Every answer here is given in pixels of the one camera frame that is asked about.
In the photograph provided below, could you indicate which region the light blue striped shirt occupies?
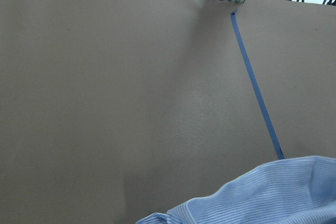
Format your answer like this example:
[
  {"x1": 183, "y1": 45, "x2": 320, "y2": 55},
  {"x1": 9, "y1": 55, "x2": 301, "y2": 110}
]
[{"x1": 138, "y1": 156, "x2": 335, "y2": 223}]

